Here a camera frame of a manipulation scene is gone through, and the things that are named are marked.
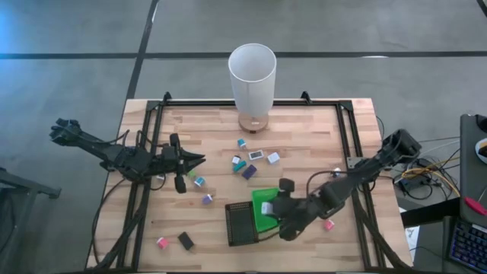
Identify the black aluminium table frame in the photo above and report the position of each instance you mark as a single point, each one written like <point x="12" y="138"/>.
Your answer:
<point x="213" y="102"/>

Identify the black rectangular clock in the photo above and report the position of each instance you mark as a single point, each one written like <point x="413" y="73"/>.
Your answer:
<point x="185" y="240"/>

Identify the black power box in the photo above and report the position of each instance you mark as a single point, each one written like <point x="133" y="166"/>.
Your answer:
<point x="409" y="185"/>

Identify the white black-faced USB charger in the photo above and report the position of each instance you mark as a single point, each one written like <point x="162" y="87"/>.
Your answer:
<point x="336" y="172"/>

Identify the purple USB charger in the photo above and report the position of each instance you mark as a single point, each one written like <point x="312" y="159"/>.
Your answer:
<point x="207" y="199"/>

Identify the green USB charger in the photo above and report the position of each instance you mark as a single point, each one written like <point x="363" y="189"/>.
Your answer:
<point x="191" y="174"/>

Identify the white paper sheet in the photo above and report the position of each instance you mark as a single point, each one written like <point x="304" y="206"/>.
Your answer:
<point x="411" y="234"/>

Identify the white black USB charger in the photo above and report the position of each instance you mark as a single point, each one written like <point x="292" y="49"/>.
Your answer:
<point x="236" y="159"/>

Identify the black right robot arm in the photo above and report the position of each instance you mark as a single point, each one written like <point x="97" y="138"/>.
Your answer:
<point x="365" y="169"/>

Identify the purple digital clock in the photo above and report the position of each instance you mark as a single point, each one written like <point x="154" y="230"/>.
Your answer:
<point x="249" y="171"/>

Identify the white round object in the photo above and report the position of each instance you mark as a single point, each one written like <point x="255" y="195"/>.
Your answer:
<point x="482" y="150"/>

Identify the green plastic basket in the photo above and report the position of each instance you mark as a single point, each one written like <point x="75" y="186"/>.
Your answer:
<point x="260" y="224"/>

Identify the black desk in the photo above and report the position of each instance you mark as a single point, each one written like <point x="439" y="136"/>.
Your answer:
<point x="470" y="179"/>

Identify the backlit computer keyboard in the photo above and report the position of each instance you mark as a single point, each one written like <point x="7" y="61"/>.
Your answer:
<point x="470" y="245"/>

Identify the white cube USB charger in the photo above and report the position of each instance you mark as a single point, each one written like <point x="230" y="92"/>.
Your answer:
<point x="273" y="157"/>
<point x="266" y="208"/>

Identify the white digital clock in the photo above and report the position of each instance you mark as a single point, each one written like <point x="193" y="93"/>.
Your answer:
<point x="256" y="155"/>
<point x="160" y="177"/>

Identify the grey metal mounting plate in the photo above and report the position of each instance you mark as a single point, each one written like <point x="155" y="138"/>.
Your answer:
<point x="353" y="161"/>

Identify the black rounded object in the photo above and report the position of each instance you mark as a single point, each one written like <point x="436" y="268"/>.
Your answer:
<point x="482" y="122"/>

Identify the teal white USB charger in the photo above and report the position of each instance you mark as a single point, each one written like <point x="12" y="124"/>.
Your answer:
<point x="199" y="181"/>
<point x="241" y="143"/>

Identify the white shade wooden base lamp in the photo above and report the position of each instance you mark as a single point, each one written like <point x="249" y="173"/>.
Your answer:
<point x="252" y="87"/>

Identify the teal digital clock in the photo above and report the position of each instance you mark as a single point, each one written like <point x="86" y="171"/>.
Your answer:
<point x="239" y="166"/>

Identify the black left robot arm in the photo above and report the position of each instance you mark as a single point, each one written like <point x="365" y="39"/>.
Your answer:
<point x="114" y="154"/>

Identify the dark grey bench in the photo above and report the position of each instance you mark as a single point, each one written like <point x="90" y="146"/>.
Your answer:
<point x="23" y="186"/>

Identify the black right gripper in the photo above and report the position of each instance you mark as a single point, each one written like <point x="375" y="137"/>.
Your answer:
<point x="293" y="213"/>

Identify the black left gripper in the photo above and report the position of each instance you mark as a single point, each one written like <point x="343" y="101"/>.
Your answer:
<point x="171" y="161"/>

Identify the black plastic basket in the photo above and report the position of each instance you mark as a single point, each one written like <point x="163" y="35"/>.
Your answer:
<point x="239" y="224"/>

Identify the pink USB charger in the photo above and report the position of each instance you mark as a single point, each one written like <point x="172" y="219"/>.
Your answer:
<point x="328" y="225"/>
<point x="162" y="243"/>

